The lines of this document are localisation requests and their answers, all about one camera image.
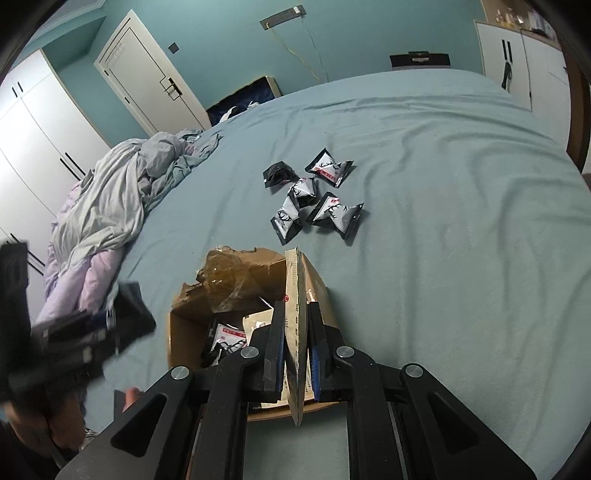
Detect silver deer print snack packet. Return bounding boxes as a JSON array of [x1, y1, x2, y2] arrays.
[[287, 176, 320, 208], [270, 202, 302, 245], [306, 191, 365, 241], [305, 148, 354, 189], [203, 318, 247, 367]]

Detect beige paper snack bag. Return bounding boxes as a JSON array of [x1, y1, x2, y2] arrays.
[[243, 248, 320, 428]]

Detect white cabinet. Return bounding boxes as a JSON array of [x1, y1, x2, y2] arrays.
[[475, 21, 571, 148]]

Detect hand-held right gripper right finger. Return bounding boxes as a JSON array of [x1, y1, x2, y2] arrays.
[[307, 300, 539, 480]]

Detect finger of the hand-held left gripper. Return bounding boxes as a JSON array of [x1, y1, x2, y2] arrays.
[[30, 310, 116, 344], [7, 339, 121, 394]]

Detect person's left hand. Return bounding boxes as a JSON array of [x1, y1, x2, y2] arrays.
[[11, 387, 145, 455]]

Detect yellow cable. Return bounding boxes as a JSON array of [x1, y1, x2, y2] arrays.
[[265, 25, 320, 82]]

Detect white wardrobe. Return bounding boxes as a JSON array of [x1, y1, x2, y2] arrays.
[[0, 48, 112, 273]]

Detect crumpled clear plastic tape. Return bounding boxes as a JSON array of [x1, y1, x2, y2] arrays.
[[196, 249, 260, 315]]

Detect grey cable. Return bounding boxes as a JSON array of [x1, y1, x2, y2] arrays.
[[301, 16, 328, 84]]

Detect black gift bag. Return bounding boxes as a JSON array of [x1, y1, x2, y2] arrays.
[[390, 52, 451, 70]]

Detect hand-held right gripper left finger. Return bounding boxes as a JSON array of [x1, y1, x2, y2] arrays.
[[54, 300, 287, 480]]

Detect black hanging strap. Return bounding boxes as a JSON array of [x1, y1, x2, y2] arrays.
[[500, 41, 515, 91]]

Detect grey crumpled blanket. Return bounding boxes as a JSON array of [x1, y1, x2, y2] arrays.
[[48, 129, 223, 278]]

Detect brown wooden frame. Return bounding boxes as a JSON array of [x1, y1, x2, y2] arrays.
[[561, 37, 591, 172]]

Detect white room door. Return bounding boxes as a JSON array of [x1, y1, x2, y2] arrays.
[[95, 10, 206, 137]]

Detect brown cardboard box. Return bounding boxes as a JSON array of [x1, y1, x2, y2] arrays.
[[166, 247, 345, 422]]

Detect lilac quilt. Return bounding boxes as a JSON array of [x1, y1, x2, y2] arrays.
[[36, 194, 126, 325]]

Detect assorted small shelf bottles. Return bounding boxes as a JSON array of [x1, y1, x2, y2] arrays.
[[495, 7, 557, 37]]

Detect dark blue framed panel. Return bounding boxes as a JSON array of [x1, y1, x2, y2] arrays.
[[206, 75, 280, 127]]

